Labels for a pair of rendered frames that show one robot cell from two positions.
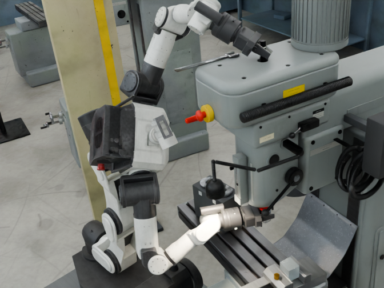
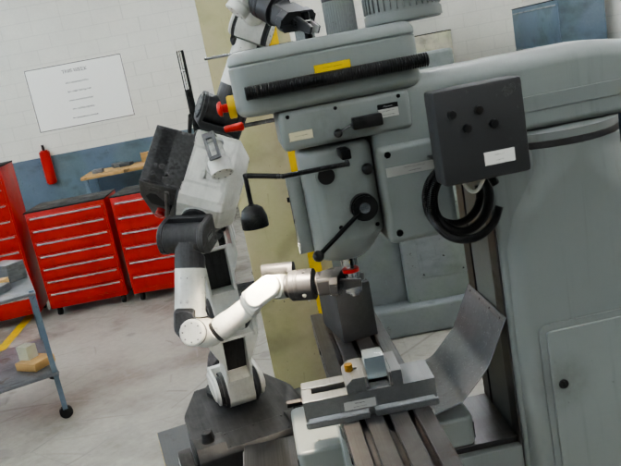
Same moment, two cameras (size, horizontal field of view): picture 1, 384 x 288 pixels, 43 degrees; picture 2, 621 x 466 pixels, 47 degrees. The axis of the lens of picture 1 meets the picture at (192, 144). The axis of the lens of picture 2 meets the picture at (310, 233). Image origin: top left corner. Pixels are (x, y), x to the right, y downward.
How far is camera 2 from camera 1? 1.16 m
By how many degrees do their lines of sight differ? 27
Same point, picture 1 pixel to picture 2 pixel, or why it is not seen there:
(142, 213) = (179, 260)
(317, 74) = (370, 47)
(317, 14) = not seen: outside the picture
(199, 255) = not seen: hidden behind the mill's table
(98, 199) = (279, 349)
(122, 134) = (171, 159)
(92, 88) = (271, 190)
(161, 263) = (195, 330)
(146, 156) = (198, 190)
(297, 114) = (348, 105)
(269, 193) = (328, 230)
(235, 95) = (239, 67)
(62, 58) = not seen: hidden behind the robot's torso
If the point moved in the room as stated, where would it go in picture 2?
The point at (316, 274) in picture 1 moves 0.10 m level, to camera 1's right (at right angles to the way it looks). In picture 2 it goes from (419, 377) to (457, 376)
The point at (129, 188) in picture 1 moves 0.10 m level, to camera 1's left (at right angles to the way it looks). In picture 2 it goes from (168, 226) to (140, 229)
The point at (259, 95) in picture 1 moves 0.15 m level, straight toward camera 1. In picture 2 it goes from (273, 68) to (238, 75)
